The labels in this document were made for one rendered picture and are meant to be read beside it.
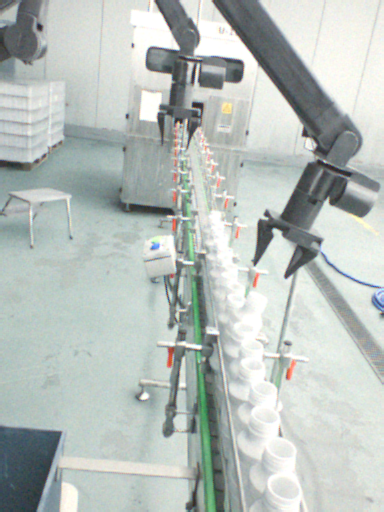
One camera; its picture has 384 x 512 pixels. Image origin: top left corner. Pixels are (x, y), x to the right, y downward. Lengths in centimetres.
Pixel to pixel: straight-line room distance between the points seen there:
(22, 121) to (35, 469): 661
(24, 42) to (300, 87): 69
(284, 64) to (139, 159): 484
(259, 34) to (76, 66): 1047
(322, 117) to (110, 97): 1038
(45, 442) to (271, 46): 76
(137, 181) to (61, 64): 599
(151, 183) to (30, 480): 482
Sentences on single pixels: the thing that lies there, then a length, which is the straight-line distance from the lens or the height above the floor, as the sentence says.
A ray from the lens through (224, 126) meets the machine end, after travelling 556.
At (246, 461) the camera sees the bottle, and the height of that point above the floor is 111.
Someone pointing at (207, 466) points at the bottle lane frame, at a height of 100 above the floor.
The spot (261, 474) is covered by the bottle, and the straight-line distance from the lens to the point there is 65.
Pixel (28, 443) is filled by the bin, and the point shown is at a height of 92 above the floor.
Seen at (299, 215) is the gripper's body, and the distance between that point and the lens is 85.
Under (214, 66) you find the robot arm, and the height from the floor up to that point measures 159.
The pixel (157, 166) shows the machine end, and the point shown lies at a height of 58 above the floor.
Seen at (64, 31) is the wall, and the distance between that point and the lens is 1129.
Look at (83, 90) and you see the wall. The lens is 1121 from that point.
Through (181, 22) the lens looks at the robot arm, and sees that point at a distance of 125.
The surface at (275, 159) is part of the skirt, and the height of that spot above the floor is 10.
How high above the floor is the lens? 156
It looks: 20 degrees down
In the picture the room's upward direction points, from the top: 8 degrees clockwise
